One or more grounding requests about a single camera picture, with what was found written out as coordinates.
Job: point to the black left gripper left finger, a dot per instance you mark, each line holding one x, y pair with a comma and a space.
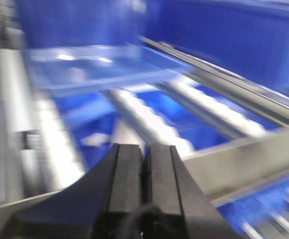
91, 208

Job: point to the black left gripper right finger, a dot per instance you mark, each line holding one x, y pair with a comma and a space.
186, 212

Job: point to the blue plastic tray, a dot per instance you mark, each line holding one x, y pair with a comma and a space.
66, 71

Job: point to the metal shelf front bar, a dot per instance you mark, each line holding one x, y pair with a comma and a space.
241, 167

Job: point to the blue bin below shelf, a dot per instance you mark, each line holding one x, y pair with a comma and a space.
99, 119

